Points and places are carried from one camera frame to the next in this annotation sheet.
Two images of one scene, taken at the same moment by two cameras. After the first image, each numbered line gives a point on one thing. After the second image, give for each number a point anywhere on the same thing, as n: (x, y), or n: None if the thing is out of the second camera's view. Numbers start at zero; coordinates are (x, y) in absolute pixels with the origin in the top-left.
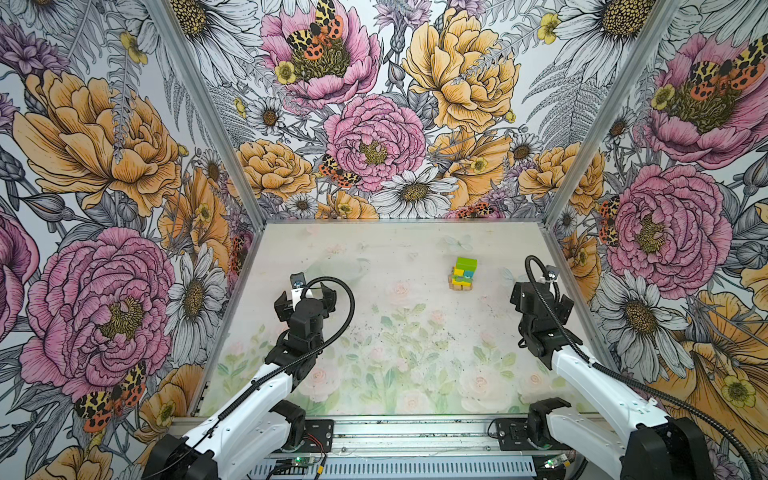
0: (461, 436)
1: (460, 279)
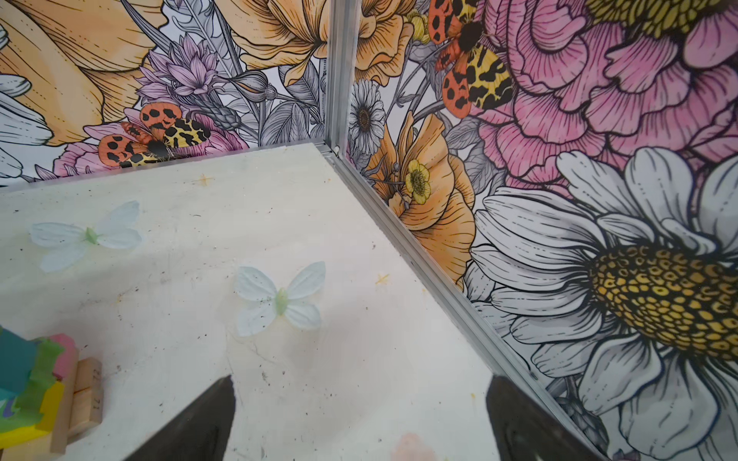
0: None
1: (24, 410)
